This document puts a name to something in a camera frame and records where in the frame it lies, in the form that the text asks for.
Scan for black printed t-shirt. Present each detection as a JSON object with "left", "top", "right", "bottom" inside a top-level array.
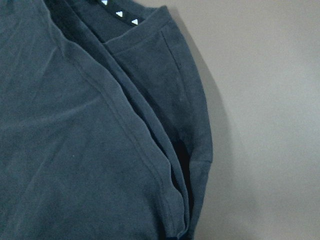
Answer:
[{"left": 0, "top": 0, "right": 213, "bottom": 240}]

